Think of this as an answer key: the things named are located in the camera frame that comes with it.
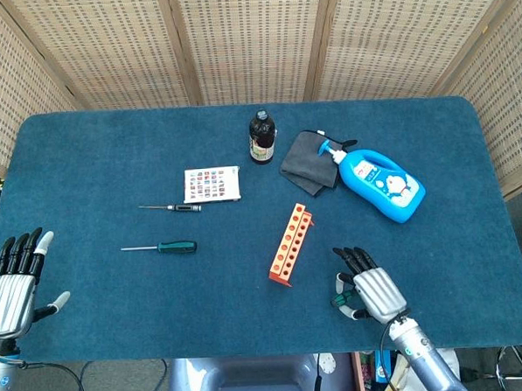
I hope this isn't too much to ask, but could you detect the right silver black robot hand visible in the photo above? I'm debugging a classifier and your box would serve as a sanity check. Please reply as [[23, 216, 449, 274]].
[[329, 243, 412, 328]]

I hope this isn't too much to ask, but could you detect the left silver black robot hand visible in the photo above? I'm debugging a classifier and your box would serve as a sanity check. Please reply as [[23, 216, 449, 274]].
[[0, 226, 73, 339]]

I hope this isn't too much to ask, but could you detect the orange test tube rack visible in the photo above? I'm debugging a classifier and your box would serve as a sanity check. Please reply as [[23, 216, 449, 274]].
[[264, 201, 318, 289]]

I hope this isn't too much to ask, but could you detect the black slim precision screwdriver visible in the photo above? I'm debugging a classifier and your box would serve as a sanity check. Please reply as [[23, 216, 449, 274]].
[[137, 201, 202, 216]]

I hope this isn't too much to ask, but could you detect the wooden crate with packages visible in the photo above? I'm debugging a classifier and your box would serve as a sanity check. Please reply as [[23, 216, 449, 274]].
[[351, 348, 412, 391]]

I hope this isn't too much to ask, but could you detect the blue pump lotion bottle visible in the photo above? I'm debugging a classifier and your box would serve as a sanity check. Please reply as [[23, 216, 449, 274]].
[[318, 135, 428, 228]]

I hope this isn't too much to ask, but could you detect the grey folded cloth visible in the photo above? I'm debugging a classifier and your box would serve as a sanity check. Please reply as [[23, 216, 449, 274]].
[[277, 128, 361, 199]]

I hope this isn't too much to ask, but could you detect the blue carpet table mat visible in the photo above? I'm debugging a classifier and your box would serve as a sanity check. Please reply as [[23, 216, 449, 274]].
[[0, 88, 522, 374]]

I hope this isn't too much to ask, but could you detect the blue-grey robot torso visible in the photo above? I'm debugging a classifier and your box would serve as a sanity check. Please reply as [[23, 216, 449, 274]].
[[164, 349, 358, 391]]

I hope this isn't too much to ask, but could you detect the brown bottle with black cap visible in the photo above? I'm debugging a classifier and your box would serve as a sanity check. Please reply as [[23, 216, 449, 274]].
[[247, 108, 278, 166]]

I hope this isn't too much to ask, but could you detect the white picture-grid book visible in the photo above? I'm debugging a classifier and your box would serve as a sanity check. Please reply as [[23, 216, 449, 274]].
[[182, 164, 242, 205]]

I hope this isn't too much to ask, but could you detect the woven rattan folding screen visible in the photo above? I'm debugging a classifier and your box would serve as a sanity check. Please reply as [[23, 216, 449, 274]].
[[0, 0, 522, 227]]

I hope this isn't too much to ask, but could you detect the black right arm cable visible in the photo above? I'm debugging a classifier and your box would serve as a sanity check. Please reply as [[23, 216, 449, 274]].
[[377, 312, 414, 391]]

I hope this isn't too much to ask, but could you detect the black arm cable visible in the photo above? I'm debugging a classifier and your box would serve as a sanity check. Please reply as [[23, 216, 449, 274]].
[[377, 312, 414, 391], [17, 357, 88, 391]]

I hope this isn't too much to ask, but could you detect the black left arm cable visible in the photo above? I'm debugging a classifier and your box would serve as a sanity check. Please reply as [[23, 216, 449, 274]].
[[17, 357, 88, 391]]

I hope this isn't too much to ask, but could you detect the green black stubby-handle screwdriver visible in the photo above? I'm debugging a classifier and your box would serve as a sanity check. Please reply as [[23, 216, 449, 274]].
[[120, 239, 198, 258]]

